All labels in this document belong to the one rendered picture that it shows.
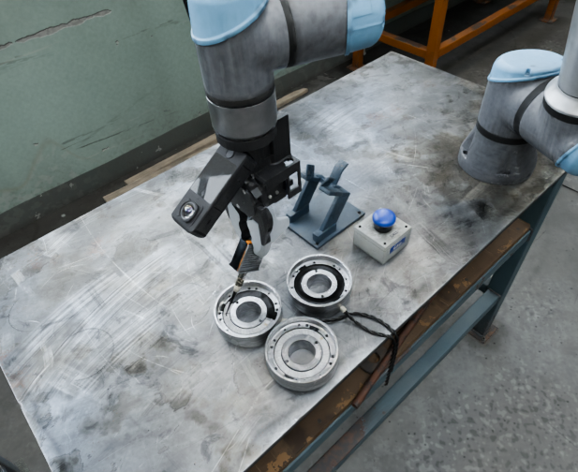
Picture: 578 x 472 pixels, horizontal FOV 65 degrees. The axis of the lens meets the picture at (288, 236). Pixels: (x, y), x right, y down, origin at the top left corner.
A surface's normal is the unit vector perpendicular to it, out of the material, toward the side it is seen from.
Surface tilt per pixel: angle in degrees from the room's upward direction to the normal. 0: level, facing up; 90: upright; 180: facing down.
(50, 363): 0
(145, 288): 0
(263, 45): 84
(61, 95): 90
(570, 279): 0
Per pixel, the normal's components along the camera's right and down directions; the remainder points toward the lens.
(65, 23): 0.66, 0.52
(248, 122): 0.25, 0.70
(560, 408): -0.06, -0.68
